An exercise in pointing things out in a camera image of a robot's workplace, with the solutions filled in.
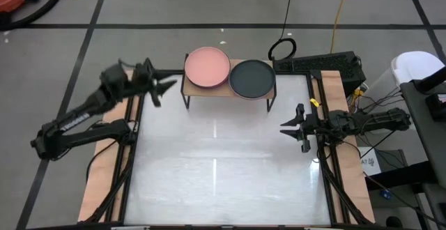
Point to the yellow plug connector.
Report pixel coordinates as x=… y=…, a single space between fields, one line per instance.
x=357 y=92

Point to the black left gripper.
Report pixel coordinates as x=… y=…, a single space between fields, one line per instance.
x=144 y=78

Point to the black box on desk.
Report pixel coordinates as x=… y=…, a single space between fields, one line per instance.
x=437 y=108

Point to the wooden shelf with black legs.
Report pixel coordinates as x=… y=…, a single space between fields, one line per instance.
x=200 y=91

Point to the salmon pink plate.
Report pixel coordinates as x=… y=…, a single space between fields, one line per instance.
x=207 y=66

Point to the grey desk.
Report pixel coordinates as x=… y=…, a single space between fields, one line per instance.
x=428 y=132

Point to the white plastic bin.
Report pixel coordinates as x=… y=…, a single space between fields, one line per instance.
x=414 y=66

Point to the yellow tag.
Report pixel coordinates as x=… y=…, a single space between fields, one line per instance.
x=314 y=102

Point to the small blue connector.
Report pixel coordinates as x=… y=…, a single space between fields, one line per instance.
x=385 y=194

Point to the dark slate teal plate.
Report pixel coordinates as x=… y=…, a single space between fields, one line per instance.
x=251 y=78

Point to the black metal table frame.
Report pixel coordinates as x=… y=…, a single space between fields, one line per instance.
x=315 y=74

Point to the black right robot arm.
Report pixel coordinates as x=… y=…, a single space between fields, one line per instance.
x=380 y=120

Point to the black computer case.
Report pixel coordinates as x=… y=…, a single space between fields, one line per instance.
x=324 y=64

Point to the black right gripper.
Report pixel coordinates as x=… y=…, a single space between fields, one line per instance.
x=315 y=125

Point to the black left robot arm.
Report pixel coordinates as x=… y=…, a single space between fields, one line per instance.
x=80 y=113

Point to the white paper sign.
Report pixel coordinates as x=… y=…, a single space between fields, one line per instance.
x=371 y=163

